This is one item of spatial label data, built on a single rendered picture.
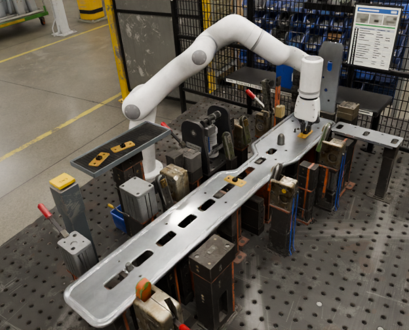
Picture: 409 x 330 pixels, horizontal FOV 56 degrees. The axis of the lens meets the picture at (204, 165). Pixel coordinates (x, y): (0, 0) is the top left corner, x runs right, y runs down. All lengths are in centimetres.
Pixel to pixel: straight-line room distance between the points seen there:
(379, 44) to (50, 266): 180
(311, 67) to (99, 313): 115
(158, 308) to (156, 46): 345
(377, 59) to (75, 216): 158
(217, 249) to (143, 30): 335
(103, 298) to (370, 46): 167
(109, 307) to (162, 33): 332
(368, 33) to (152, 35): 255
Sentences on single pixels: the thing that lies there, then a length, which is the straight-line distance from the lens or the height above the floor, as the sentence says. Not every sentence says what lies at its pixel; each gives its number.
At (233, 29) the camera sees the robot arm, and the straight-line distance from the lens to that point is 157.
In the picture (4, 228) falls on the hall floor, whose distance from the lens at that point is 322.
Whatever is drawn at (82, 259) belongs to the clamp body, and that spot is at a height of 102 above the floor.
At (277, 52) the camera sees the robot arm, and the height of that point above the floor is 138.
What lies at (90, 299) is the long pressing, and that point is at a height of 100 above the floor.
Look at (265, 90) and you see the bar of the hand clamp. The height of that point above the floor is 118.
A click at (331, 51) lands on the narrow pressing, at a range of 190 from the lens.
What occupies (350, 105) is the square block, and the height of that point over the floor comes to 106.
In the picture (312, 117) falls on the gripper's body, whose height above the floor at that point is 111.
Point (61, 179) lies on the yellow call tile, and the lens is 133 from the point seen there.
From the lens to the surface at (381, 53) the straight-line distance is 213.
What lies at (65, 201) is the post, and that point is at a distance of 133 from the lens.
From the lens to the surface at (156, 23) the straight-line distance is 412.
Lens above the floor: 186
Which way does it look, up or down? 33 degrees down
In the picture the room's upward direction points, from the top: 4 degrees counter-clockwise
